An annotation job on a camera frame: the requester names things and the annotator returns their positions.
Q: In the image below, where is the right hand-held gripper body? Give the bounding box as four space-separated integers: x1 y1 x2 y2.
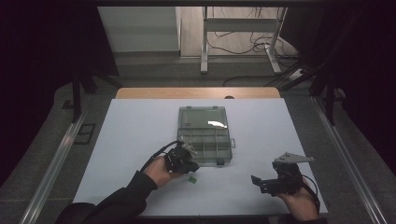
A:
260 151 316 197

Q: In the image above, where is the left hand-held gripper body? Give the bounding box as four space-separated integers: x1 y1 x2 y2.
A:
163 140 198 175

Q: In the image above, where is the clear grey compartment storage box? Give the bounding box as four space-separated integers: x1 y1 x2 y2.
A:
176 105 236 167

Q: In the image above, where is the person's left hand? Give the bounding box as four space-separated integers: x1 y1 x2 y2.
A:
144 155 185 189

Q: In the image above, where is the person's right hand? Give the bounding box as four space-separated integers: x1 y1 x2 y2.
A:
276 179 320 222

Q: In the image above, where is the light wooden table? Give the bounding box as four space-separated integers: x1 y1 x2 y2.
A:
115 87 282 100

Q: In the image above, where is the dark metal stand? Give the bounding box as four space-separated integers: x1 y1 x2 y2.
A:
70 66 98 124
309 69 347 126

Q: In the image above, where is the white power strip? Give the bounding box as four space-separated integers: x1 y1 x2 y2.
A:
288 68 305 82

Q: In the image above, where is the white partition panel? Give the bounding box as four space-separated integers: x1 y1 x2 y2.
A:
97 7 182 58

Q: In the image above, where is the dark curtain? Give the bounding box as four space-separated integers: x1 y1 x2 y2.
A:
0 0 120 188
279 6 396 176

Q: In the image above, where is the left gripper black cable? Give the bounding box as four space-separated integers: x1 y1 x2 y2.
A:
139 140 183 174

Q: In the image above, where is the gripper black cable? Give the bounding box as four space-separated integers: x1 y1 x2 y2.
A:
298 173 321 216
139 140 183 174

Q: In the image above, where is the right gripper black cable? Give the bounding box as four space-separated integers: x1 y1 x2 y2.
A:
298 173 321 216

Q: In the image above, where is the aluminium rail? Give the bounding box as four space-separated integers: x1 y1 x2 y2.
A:
311 96 389 224
18 111 89 224

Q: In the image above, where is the tangle of black floor cables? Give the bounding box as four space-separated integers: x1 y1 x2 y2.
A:
206 7 302 88

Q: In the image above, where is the white metal table frame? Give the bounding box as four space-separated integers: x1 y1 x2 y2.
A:
200 7 289 75

